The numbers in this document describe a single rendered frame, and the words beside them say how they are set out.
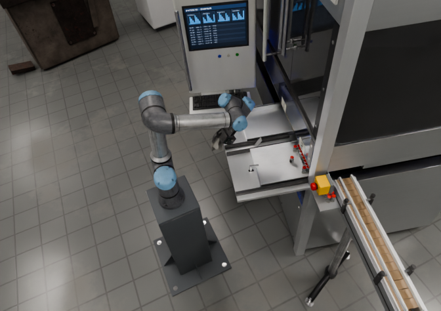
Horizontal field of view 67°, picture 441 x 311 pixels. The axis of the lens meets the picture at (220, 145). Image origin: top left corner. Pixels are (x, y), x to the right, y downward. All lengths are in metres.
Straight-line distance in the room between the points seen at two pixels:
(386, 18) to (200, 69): 1.44
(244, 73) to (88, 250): 1.81
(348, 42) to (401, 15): 0.18
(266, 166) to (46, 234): 1.96
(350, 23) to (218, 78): 1.41
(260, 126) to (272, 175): 0.39
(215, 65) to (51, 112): 2.32
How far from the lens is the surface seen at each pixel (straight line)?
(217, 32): 2.26
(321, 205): 1.84
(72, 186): 3.34
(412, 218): 2.72
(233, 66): 2.42
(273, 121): 2.19
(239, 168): 1.94
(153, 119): 1.51
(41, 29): 4.65
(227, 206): 2.83
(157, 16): 4.90
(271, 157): 1.99
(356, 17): 1.22
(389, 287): 1.68
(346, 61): 1.31
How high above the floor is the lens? 2.43
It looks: 49 degrees down
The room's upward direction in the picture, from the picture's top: 6 degrees counter-clockwise
